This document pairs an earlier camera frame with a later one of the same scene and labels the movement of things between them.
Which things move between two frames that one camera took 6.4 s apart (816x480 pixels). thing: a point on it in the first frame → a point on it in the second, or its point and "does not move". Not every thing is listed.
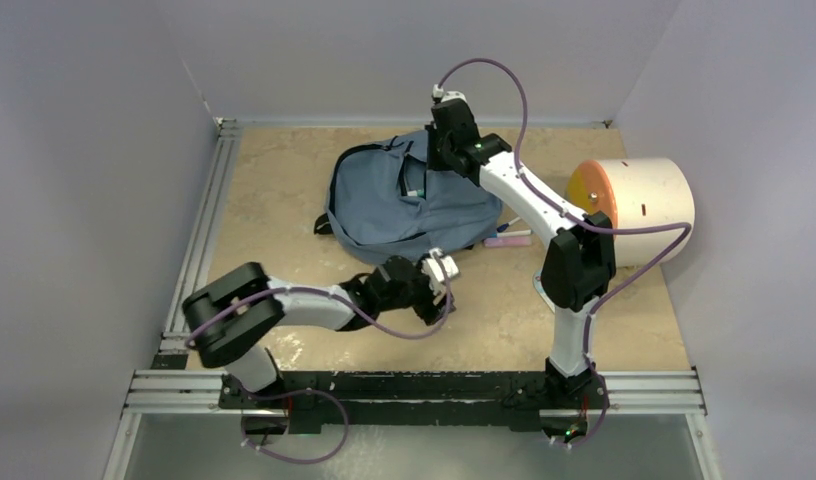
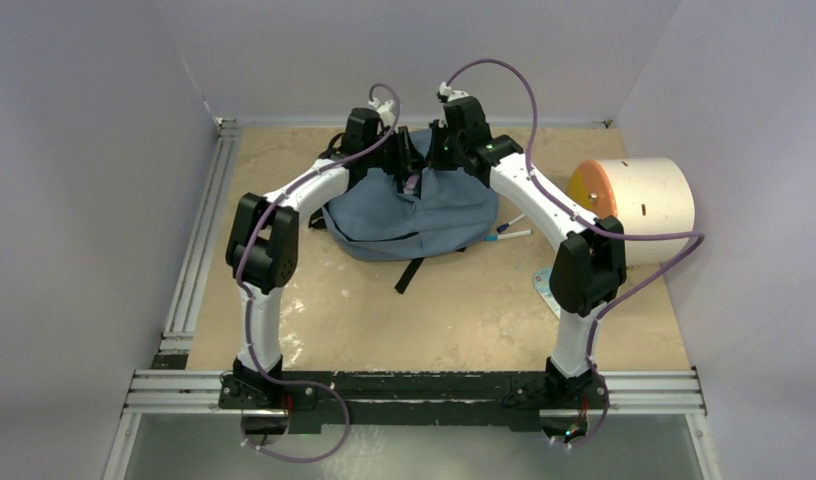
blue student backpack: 383,203 does not move
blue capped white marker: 502,227 does not move
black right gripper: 432,162 does not move
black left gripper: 428,310 → 406,158
